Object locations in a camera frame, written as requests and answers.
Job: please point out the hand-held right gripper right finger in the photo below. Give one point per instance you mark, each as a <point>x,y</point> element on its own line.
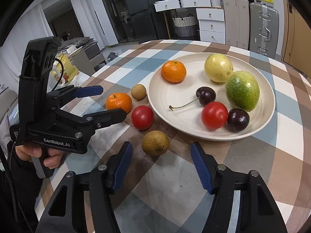
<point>201,170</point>

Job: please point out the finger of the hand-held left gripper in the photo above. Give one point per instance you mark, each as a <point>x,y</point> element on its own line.
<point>107,116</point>
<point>90,91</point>

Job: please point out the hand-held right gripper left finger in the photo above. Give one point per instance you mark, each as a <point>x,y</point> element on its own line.
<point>122,167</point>

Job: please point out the mandarin orange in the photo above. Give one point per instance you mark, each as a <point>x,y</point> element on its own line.
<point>174,71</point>
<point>119,102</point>

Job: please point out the red cherry tomato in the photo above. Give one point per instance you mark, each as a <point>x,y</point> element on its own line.
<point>142,117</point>
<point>214,115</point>

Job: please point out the small round longan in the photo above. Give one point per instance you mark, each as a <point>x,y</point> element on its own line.
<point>138,92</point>

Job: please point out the large brown longan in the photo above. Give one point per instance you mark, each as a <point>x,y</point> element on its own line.
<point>155,142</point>

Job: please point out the dark stemless cherry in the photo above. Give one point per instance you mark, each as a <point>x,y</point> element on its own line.
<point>238,120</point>

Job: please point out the cream round plate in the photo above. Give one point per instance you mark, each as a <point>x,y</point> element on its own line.
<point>175,89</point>

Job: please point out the dark cherry with stem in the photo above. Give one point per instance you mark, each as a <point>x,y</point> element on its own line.
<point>205,95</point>

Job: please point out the green-yellow passion fruit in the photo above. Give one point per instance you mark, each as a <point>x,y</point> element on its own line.
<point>242,91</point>

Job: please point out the yellow passion fruit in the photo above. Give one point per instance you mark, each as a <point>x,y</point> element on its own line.
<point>217,68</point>

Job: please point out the person's left forearm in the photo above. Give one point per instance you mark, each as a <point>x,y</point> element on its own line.
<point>17,194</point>

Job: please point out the person's left hand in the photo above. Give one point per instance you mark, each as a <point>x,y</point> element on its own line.
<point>26,153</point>

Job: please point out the yellow bag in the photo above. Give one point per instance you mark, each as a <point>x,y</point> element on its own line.
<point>66,68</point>

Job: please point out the grey side cabinet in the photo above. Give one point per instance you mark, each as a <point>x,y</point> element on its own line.
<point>93,58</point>

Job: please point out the grey slipper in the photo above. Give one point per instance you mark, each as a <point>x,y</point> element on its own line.
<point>112,55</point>

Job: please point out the white bowl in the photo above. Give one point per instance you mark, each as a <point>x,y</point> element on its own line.
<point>73,49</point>

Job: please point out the folded grey cloth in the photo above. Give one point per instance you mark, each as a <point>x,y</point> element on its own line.
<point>77,41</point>

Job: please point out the dark glass-door cabinet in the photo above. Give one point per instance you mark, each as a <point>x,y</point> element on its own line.
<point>113,4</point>

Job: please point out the dark grey refrigerator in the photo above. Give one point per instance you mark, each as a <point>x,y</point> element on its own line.
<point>138,9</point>

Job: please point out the woven laundry basket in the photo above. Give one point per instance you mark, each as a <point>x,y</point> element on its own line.
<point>184,29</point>

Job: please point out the white drawer cabinet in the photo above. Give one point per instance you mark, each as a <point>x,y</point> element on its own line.
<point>210,26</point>

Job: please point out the white desk with drawers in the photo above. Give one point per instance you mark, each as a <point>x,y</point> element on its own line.
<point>194,2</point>

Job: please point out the silver suitcase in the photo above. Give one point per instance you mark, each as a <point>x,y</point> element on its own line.
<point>272,41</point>

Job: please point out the beige suitcase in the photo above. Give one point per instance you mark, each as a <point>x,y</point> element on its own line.
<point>235,21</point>

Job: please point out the wooden door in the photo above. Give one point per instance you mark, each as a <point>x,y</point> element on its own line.
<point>296,41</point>

